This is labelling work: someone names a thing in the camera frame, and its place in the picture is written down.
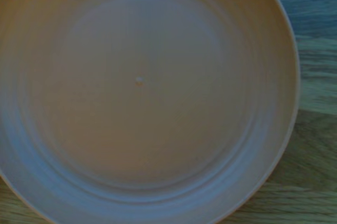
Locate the brown round plate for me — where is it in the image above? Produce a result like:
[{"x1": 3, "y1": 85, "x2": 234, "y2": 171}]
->
[{"x1": 0, "y1": 0, "x2": 301, "y2": 224}]

